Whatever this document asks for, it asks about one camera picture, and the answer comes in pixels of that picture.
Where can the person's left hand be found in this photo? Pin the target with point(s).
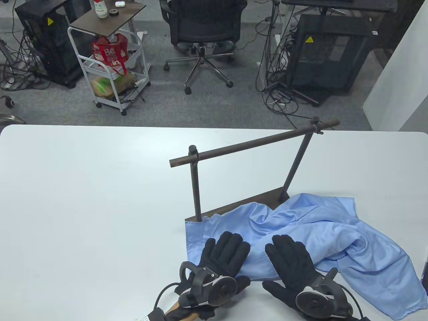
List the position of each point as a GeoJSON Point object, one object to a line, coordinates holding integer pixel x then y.
{"type": "Point", "coordinates": [227, 250]}

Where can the person's right hand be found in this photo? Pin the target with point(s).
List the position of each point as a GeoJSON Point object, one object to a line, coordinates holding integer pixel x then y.
{"type": "Point", "coordinates": [291, 260]}

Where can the light blue long-sleeve shirt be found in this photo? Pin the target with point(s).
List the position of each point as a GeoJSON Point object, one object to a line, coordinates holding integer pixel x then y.
{"type": "Point", "coordinates": [351, 234]}

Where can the dark metal desktop rack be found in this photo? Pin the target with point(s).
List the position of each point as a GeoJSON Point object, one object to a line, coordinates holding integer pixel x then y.
{"type": "Point", "coordinates": [247, 145]}

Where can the person's left forearm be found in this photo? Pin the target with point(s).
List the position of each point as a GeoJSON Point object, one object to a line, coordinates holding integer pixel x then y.
{"type": "Point", "coordinates": [177, 312]}

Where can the white desktop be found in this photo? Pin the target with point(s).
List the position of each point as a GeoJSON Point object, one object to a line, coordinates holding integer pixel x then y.
{"type": "Point", "coordinates": [83, 200]}

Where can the round grey wrist tracker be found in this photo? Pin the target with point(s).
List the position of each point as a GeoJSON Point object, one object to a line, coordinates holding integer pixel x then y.
{"type": "Point", "coordinates": [219, 289]}
{"type": "Point", "coordinates": [314, 301]}

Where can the green and yellow bag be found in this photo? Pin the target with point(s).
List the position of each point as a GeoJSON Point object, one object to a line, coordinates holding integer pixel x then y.
{"type": "Point", "coordinates": [107, 86]}

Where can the white partition panel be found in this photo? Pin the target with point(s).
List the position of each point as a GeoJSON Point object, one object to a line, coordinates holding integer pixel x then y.
{"type": "Point", "coordinates": [398, 83]}

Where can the black computer tower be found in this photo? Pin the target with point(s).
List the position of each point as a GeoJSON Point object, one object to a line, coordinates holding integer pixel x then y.
{"type": "Point", "coordinates": [53, 43]}
{"type": "Point", "coordinates": [327, 53]}

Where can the red shopping bag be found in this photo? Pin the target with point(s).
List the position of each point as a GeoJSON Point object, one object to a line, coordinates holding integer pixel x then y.
{"type": "Point", "coordinates": [112, 53]}

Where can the black office chair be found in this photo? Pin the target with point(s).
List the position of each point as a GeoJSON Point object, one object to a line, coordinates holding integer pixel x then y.
{"type": "Point", "coordinates": [200, 23]}

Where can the grey chair base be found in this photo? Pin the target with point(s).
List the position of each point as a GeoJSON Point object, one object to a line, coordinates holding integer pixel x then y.
{"type": "Point", "coordinates": [8, 118]}

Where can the white rolling cart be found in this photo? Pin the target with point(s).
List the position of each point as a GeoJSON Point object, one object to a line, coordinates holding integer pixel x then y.
{"type": "Point", "coordinates": [110, 20]}

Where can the dark background desk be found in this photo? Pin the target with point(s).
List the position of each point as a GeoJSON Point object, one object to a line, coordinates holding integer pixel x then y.
{"type": "Point", "coordinates": [334, 4]}

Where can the black tape roll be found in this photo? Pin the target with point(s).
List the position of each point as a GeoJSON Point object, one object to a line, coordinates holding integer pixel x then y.
{"type": "Point", "coordinates": [114, 12]}

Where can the white earbuds case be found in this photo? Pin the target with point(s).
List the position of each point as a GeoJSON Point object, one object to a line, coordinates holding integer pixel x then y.
{"type": "Point", "coordinates": [120, 4]}

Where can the white plastic bottle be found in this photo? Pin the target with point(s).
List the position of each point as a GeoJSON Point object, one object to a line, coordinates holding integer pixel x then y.
{"type": "Point", "coordinates": [100, 9]}

